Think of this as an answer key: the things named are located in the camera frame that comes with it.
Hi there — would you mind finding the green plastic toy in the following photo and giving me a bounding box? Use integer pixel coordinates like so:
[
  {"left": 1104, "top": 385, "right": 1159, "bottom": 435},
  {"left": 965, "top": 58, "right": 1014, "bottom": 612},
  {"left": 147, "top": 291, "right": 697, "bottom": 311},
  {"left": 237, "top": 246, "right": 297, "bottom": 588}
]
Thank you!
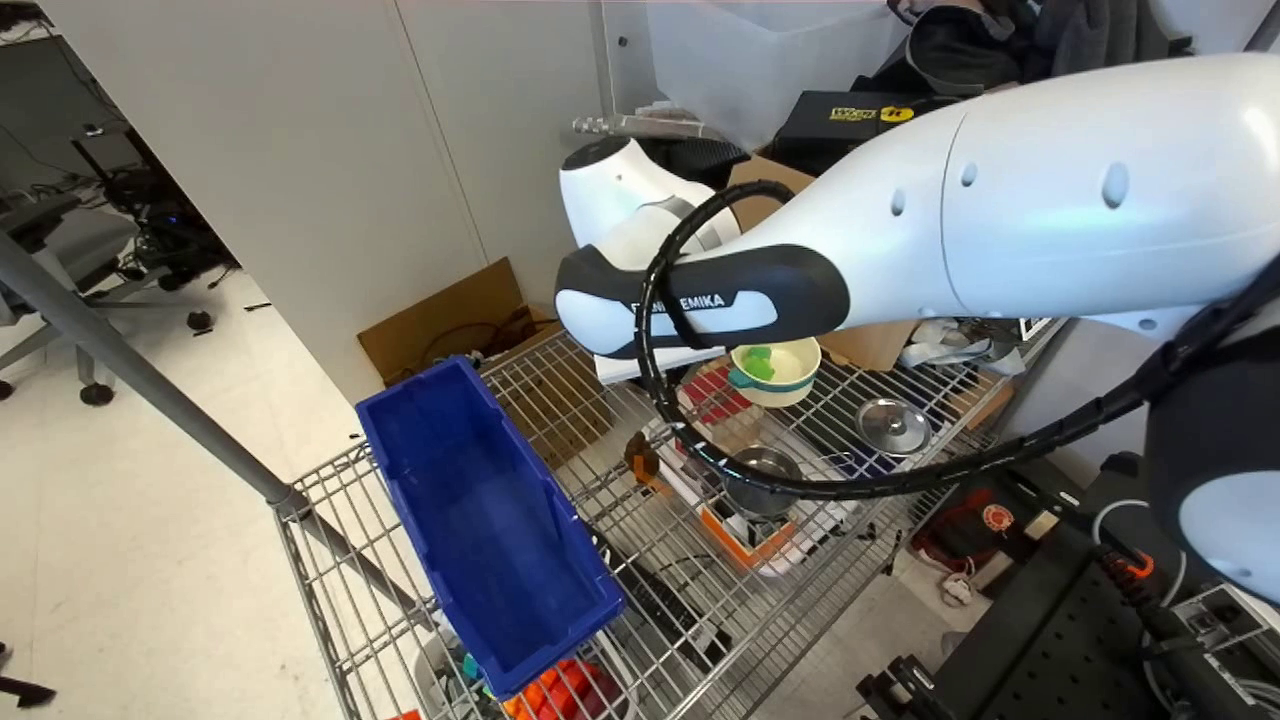
[{"left": 734, "top": 345, "right": 791, "bottom": 385}]

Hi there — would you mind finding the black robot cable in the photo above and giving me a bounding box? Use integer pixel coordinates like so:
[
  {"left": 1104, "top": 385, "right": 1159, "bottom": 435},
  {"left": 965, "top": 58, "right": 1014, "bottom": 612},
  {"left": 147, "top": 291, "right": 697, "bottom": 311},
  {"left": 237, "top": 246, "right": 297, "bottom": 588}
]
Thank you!
[{"left": 634, "top": 176, "right": 1280, "bottom": 509}]

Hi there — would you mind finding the grey office chair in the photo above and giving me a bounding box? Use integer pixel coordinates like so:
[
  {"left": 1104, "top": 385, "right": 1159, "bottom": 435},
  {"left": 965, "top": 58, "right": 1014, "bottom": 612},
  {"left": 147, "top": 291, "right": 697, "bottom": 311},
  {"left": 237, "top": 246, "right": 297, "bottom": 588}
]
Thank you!
[{"left": 0, "top": 197, "right": 123, "bottom": 412}]

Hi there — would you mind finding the orange white flat box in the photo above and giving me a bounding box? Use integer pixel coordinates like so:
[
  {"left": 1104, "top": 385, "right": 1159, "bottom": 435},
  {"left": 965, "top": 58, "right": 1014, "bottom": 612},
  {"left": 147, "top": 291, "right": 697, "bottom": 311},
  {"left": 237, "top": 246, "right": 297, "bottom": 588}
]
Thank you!
[{"left": 693, "top": 499, "right": 835, "bottom": 578}]

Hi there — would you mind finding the translucent plastic storage bin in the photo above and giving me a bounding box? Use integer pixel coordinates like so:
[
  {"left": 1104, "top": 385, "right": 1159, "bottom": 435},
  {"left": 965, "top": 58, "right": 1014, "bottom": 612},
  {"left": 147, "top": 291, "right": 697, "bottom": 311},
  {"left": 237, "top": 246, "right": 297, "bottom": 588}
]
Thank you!
[{"left": 637, "top": 0, "right": 926, "bottom": 153}]

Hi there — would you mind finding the black orange device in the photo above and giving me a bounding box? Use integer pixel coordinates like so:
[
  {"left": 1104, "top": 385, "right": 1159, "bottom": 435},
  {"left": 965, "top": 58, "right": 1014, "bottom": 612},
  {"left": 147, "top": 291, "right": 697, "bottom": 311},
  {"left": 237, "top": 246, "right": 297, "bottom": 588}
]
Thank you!
[{"left": 918, "top": 481, "right": 1063, "bottom": 571}]

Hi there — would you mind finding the orange black clamp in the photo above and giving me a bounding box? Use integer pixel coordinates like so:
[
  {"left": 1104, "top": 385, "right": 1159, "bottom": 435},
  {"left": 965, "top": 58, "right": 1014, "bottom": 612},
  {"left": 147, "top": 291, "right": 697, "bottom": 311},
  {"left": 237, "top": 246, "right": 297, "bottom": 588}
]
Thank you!
[{"left": 1052, "top": 495, "right": 1168, "bottom": 592}]

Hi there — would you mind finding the small brown toy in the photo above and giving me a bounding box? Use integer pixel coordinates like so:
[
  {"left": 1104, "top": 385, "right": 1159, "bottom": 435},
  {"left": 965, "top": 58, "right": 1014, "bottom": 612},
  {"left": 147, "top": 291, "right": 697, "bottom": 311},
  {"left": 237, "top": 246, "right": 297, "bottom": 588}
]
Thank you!
[{"left": 622, "top": 433, "right": 670, "bottom": 493}]

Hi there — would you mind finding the small open cardboard box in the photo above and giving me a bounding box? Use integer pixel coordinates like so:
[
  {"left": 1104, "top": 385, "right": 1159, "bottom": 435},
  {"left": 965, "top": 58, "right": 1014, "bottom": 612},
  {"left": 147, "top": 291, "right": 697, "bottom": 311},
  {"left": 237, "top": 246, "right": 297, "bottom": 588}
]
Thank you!
[{"left": 358, "top": 254, "right": 539, "bottom": 391}]

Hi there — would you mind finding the black bag yellow logo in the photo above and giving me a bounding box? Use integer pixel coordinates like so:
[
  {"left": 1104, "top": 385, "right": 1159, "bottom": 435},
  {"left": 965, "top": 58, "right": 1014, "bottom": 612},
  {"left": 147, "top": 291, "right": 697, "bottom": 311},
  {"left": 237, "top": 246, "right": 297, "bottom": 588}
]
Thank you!
[{"left": 766, "top": 88, "right": 939, "bottom": 176}]

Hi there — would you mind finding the black office chair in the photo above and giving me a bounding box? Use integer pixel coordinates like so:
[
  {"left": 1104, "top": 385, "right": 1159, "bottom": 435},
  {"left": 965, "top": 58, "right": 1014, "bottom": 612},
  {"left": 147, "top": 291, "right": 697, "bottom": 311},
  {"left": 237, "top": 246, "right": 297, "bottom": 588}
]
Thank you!
[{"left": 72, "top": 123, "right": 242, "bottom": 338}]

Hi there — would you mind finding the blue plastic storage bin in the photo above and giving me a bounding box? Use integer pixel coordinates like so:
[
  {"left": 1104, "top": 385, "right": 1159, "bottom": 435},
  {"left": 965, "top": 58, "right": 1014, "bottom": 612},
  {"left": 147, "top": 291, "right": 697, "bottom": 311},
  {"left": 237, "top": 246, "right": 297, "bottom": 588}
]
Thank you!
[{"left": 351, "top": 352, "right": 634, "bottom": 703}]

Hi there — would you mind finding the grey metal rack pole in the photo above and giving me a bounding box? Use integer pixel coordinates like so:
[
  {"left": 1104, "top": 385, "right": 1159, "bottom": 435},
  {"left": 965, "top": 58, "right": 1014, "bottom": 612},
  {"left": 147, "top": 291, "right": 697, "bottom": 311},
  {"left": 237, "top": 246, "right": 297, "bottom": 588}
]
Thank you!
[{"left": 0, "top": 231, "right": 443, "bottom": 633}]

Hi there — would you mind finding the metal wire rack shelf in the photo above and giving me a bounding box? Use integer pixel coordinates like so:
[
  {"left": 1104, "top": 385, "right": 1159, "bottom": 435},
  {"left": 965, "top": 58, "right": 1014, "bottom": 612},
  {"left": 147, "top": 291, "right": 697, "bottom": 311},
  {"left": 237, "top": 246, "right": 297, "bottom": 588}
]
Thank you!
[{"left": 273, "top": 325, "right": 1058, "bottom": 720}]

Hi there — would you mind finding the black breadboard table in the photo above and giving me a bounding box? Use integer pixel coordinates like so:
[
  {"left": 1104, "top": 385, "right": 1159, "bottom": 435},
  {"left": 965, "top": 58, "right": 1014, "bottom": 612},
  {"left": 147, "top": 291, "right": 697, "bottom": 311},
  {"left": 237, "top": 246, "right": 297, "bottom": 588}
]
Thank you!
[{"left": 856, "top": 493, "right": 1280, "bottom": 720}]

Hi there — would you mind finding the small steel cup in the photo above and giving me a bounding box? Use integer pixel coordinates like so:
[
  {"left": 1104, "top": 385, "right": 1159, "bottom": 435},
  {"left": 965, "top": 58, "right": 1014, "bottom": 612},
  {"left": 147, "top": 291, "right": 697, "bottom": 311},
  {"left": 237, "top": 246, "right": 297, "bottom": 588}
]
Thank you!
[{"left": 729, "top": 445, "right": 809, "bottom": 523}]

